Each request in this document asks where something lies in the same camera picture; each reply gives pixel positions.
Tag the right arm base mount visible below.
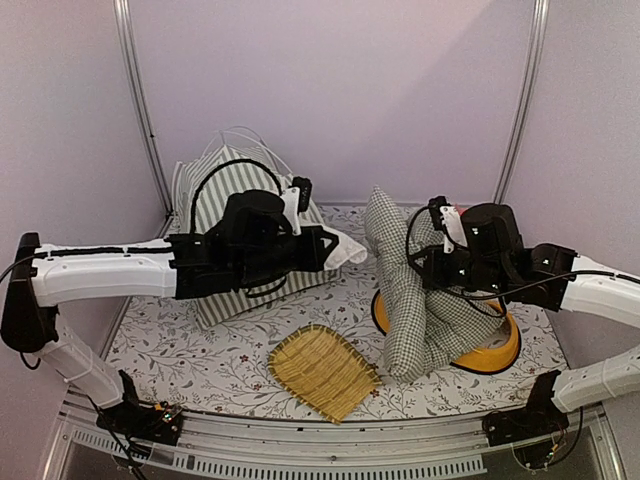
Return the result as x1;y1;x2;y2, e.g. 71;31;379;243
482;370;577;471

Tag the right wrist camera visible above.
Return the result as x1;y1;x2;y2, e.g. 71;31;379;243
428;196;468;254

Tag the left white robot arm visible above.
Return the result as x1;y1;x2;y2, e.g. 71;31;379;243
1;188;346;434

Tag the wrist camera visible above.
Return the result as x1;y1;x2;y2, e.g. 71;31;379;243
280;176;312;236
428;196;468;254

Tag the woven bamboo tray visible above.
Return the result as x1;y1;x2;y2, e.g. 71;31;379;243
268;324;382;424

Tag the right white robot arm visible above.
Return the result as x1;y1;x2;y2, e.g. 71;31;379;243
405;196;639;436

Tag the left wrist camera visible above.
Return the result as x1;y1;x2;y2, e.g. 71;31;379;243
280;176;312;236

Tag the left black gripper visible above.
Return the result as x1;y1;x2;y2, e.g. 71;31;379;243
235;224;338;285

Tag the left aluminium frame post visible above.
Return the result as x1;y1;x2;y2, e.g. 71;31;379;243
113;0;172;217

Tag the striped green white pet tent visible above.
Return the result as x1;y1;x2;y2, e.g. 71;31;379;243
171;136;367;331

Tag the pink cat-ear pet bowl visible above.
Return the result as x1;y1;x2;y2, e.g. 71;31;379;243
442;206;464;216

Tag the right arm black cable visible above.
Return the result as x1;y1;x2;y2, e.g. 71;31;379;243
405;207;576;321

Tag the aluminium frame post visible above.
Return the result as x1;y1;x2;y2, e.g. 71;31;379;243
493;0;550;203
113;0;172;217

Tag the front aluminium rail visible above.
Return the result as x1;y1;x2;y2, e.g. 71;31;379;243
41;376;632;479

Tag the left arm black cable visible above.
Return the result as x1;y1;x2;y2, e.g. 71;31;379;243
188;158;284;236

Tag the checkered grey cushion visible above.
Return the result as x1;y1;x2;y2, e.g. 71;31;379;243
364;186;504;383

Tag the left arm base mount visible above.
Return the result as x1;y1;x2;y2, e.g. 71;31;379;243
96;370;184;446

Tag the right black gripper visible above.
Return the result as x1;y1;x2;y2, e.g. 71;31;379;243
408;244;510;296

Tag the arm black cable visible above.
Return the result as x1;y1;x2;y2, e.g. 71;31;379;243
405;207;576;321
188;158;284;236

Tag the yellow double bowl holder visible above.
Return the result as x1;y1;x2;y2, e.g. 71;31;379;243
370;290;522;375

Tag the right aluminium frame post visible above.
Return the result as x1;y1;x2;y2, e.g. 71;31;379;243
493;0;550;203

